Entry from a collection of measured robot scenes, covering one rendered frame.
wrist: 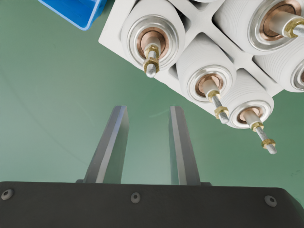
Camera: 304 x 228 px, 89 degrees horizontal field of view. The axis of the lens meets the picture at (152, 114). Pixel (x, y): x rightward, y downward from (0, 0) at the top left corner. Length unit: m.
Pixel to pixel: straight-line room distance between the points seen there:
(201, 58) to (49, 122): 0.73
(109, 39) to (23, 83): 0.48
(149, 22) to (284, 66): 0.23
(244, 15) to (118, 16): 0.19
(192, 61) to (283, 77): 0.16
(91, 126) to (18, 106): 0.30
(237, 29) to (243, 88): 0.12
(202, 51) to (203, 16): 0.06
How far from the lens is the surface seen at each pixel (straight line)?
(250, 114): 0.35
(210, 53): 0.29
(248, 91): 0.35
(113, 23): 0.32
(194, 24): 0.32
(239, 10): 0.28
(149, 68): 0.17
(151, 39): 0.23
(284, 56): 0.35
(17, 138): 1.06
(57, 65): 0.63
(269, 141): 0.32
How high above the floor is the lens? 0.49
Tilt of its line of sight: 48 degrees down
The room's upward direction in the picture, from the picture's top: 178 degrees counter-clockwise
